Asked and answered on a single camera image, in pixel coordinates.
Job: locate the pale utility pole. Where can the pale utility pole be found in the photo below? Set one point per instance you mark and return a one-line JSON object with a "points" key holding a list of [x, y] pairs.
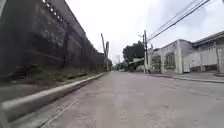
{"points": [[143, 56]]}

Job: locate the tall dark wall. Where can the tall dark wall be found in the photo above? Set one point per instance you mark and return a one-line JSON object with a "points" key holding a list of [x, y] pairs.
{"points": [[33, 33]]}

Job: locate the short pole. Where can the short pole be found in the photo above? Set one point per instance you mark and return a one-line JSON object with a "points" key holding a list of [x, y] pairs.
{"points": [[107, 58]]}

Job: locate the dark utility pole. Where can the dark utility pole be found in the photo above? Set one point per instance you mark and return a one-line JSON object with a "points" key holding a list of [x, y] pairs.
{"points": [[146, 50]]}

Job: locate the grey concrete road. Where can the grey concrete road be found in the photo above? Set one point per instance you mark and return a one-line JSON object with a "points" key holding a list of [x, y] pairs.
{"points": [[133, 103]]}

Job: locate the grey sidewalk with kerb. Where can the grey sidewalk with kerb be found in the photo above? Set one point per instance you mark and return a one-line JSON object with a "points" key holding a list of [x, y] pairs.
{"points": [[200, 77]]}

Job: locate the strip of weeds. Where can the strip of weeds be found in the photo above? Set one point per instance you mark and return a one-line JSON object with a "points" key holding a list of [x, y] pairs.
{"points": [[50, 73]]}

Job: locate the low roofed building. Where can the low roofed building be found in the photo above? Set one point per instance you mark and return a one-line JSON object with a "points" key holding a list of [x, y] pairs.
{"points": [[135, 63]]}

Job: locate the pale building with window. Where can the pale building with window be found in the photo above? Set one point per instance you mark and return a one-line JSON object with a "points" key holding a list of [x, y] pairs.
{"points": [[173, 56]]}

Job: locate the leaning pole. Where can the leaning pole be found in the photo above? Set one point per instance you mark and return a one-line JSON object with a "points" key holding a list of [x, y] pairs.
{"points": [[103, 50]]}

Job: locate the building with white gate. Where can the building with white gate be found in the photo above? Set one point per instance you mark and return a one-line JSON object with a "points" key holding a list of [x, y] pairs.
{"points": [[206, 53]]}

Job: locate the dark tree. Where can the dark tree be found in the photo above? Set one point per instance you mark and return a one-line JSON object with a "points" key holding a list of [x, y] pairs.
{"points": [[133, 51]]}

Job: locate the grey raised sidewalk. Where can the grey raised sidewalk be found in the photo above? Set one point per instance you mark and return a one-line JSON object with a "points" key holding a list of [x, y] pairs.
{"points": [[20, 90]]}

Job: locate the pale concrete kerb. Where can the pale concrete kerb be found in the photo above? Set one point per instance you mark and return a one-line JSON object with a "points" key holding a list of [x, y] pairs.
{"points": [[40, 96]]}

